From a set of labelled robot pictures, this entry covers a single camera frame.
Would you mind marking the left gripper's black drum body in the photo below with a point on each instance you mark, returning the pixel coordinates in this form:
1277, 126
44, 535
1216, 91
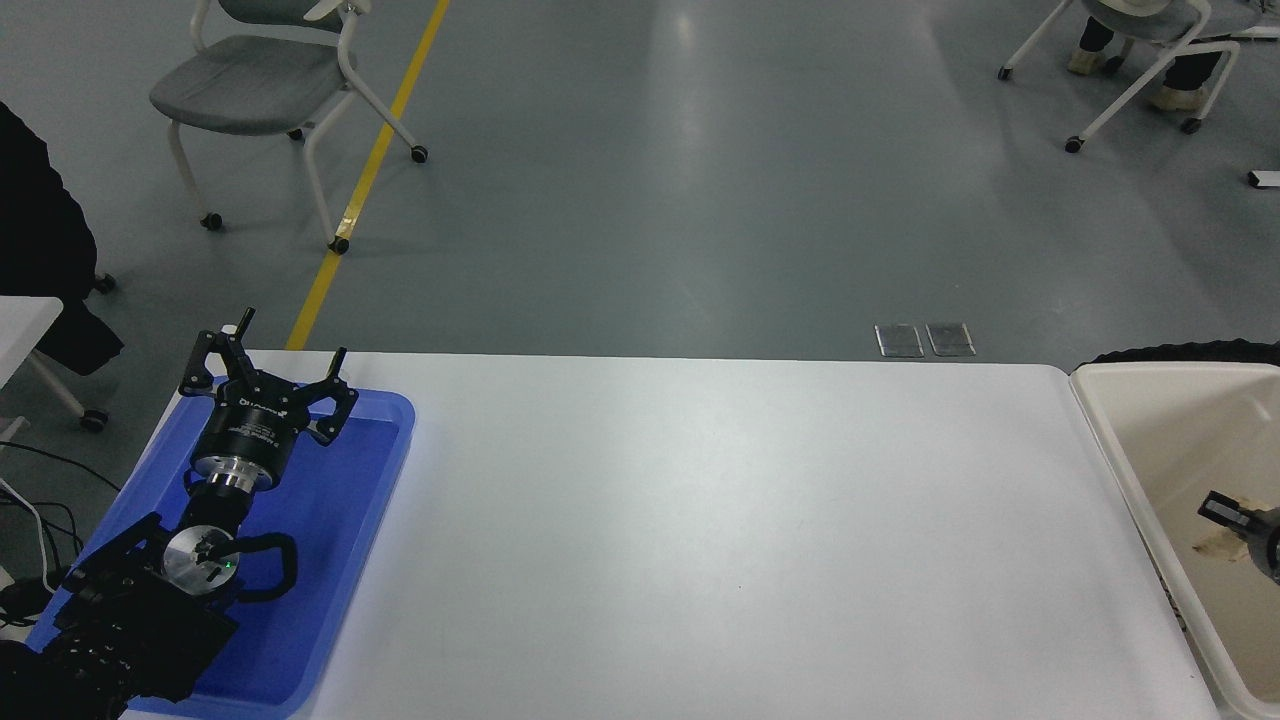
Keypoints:
250, 430

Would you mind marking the right gripper's black drum body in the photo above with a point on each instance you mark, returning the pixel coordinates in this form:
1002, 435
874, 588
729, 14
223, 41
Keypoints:
1272, 545

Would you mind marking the robot's black left arm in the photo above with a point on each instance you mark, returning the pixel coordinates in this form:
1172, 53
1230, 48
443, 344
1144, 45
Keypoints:
130, 620

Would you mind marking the large pale plastic bin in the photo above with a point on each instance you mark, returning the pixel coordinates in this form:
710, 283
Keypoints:
1160, 440

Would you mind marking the blue plastic tray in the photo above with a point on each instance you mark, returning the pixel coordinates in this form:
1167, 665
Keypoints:
340, 500

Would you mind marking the white side table on casters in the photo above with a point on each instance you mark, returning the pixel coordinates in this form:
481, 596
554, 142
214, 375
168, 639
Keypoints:
25, 320

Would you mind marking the person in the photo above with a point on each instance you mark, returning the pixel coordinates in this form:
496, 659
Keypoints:
40, 250
1195, 65

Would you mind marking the metal floor outlet plate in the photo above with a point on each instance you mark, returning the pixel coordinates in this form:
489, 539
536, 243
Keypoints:
950, 339
899, 340

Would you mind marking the small white floor object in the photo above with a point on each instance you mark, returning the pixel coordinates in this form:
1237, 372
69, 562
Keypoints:
1265, 178

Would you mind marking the grey seat white frame chair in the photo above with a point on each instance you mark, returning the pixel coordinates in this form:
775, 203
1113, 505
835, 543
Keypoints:
250, 85

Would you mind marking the white frame chair on casters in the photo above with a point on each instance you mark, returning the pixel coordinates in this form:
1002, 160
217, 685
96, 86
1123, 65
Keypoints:
1135, 85

